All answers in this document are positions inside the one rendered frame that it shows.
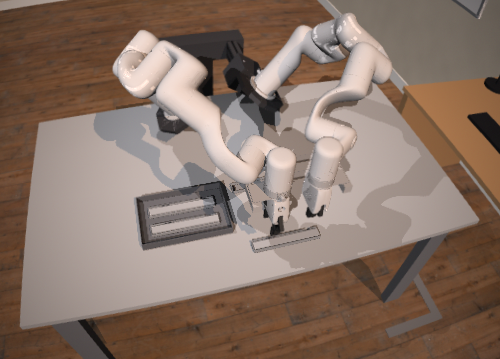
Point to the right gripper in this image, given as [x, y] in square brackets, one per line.
[271, 210]

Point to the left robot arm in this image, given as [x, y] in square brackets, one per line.
[365, 64]

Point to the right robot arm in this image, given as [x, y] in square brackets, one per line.
[178, 92]

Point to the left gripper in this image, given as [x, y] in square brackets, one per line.
[316, 198]

